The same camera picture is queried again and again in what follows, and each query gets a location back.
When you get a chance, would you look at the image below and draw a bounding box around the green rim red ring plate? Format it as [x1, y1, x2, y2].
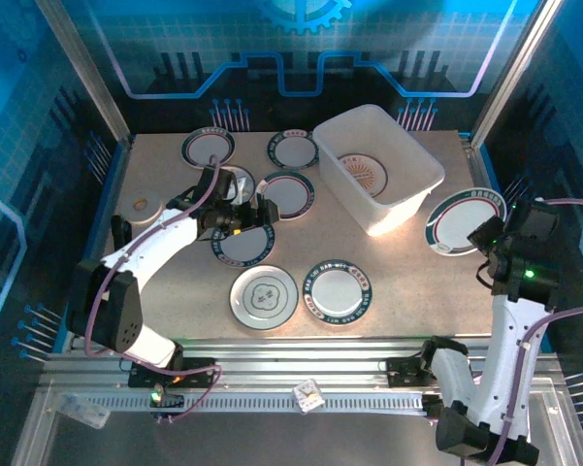
[255, 170, 316, 222]
[180, 125, 237, 170]
[425, 186, 508, 257]

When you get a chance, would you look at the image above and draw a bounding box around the orange sunburst plate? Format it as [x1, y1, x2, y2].
[217, 164, 258, 208]
[336, 152, 389, 198]

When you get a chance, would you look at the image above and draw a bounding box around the green lettered rim plate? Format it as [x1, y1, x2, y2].
[266, 128, 321, 171]
[302, 259, 373, 326]
[211, 222, 276, 269]

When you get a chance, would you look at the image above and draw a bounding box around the white plate green clover outline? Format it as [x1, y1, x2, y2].
[228, 264, 300, 331]

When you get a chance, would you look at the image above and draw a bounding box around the white translucent plastic bin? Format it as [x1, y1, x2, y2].
[311, 103, 446, 238]

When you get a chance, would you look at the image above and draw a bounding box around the white tape roll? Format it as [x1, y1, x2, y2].
[117, 190, 166, 225]

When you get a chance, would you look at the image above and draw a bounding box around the black controller module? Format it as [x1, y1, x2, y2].
[148, 383, 185, 415]
[422, 393, 450, 421]

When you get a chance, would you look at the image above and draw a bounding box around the clear plastic bag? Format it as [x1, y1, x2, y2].
[57, 393, 112, 429]

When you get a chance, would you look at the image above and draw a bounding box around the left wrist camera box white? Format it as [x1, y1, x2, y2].
[225, 172, 251, 205]

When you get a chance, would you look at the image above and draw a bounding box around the black upright bracket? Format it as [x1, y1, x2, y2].
[110, 216, 132, 253]

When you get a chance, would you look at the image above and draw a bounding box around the aluminium rail frame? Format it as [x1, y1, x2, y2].
[38, 337, 567, 392]

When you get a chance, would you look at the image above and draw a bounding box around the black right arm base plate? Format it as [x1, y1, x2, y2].
[385, 356, 440, 389]

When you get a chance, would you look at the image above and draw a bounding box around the aluminium corner post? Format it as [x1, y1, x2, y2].
[469, 0, 565, 147]
[33, 0, 133, 146]

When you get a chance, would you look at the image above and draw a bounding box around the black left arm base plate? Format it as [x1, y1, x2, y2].
[127, 356, 220, 390]

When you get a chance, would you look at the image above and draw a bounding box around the small white tag on rail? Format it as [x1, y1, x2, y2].
[290, 377, 325, 414]

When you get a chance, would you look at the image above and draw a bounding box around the white slotted cable duct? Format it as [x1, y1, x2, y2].
[84, 391, 426, 415]

